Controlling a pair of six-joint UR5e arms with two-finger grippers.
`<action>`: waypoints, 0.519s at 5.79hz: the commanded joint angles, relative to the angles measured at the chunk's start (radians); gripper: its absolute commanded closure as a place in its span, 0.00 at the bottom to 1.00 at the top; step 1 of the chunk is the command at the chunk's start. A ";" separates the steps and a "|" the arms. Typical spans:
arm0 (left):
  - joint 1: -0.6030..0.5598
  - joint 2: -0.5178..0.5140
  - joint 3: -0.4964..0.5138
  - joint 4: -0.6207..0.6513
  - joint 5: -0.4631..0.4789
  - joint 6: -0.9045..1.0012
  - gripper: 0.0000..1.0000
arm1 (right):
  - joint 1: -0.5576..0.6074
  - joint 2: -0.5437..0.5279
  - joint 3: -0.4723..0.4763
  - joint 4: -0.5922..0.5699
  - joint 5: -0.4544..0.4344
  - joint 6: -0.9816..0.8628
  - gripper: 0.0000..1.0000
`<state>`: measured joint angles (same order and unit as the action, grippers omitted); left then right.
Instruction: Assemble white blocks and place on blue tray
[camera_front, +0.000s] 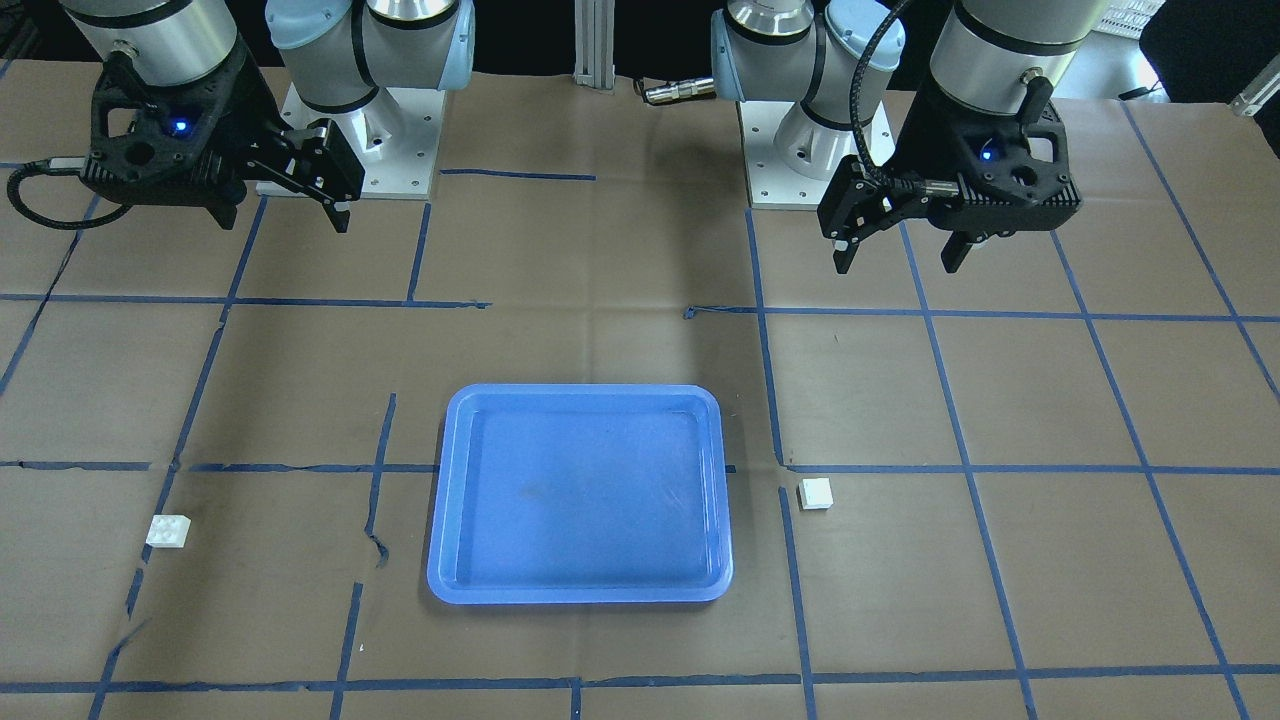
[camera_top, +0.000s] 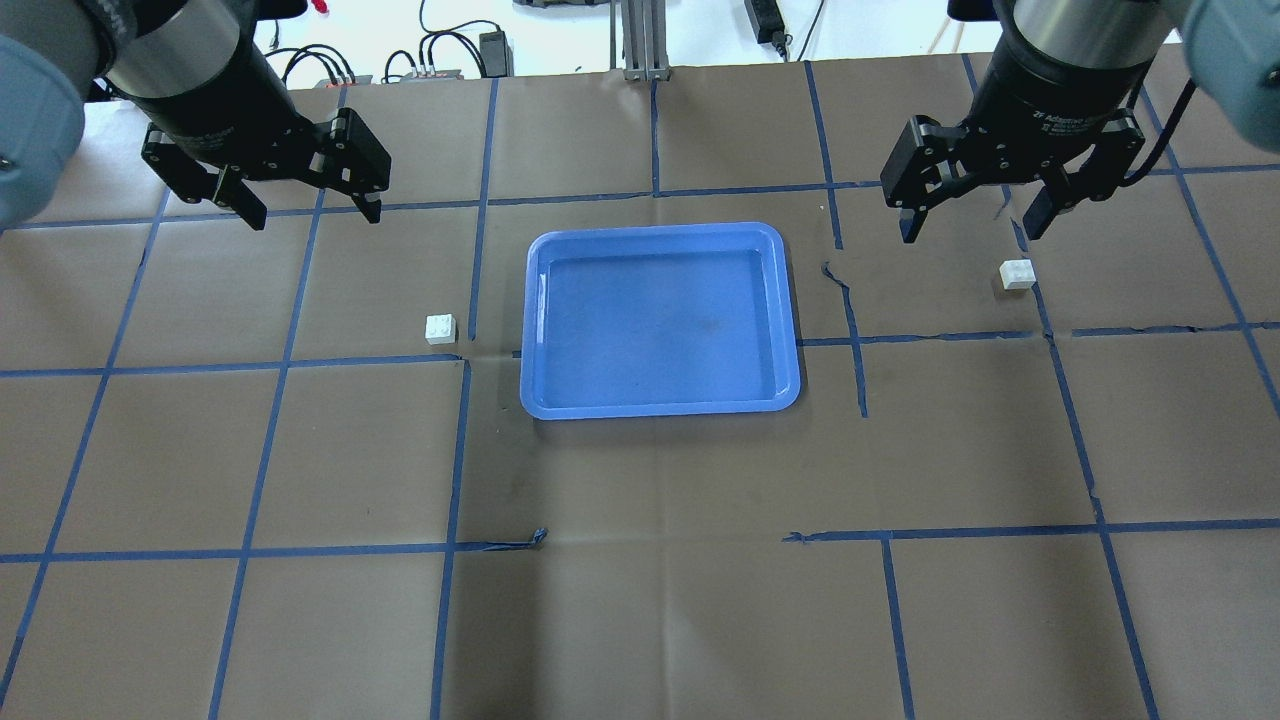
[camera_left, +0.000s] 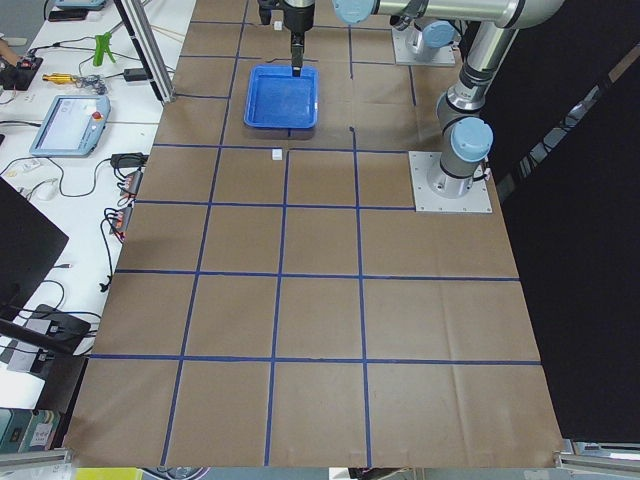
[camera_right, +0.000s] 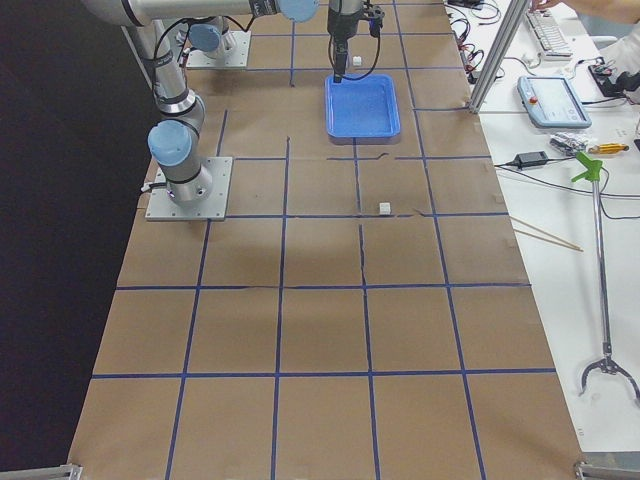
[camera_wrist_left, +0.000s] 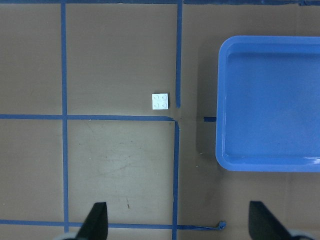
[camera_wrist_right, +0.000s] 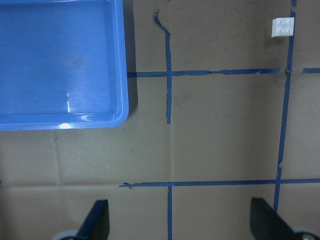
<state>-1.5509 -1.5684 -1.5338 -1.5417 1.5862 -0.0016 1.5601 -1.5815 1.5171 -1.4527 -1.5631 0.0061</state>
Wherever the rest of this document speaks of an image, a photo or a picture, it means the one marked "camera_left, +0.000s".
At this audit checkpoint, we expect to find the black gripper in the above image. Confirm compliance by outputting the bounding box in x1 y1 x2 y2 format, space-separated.
257 0 315 78

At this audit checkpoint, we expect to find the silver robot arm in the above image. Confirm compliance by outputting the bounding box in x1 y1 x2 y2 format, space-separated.
393 17 458 56
332 1 525 199

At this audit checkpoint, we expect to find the blue plastic tray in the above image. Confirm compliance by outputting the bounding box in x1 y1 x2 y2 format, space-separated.
244 64 319 129

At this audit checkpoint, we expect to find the black power adapter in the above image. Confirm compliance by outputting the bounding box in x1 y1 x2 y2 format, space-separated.
123 68 148 82

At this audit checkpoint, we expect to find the teach pendant tablet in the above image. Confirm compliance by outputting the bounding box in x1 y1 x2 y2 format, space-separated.
29 95 111 157

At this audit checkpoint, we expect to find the yellow tool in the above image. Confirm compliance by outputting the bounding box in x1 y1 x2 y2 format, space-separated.
42 73 76 85

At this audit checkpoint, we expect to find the brown paper table cover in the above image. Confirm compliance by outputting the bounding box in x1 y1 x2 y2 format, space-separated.
64 1 561 468

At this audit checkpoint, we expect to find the black monitor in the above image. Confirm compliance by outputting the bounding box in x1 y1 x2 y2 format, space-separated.
0 180 69 321

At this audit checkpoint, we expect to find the aluminium frame post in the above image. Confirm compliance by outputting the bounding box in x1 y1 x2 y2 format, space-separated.
114 0 175 105

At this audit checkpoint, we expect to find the green handled reacher grabber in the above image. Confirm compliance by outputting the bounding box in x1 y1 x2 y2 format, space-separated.
92 32 116 67

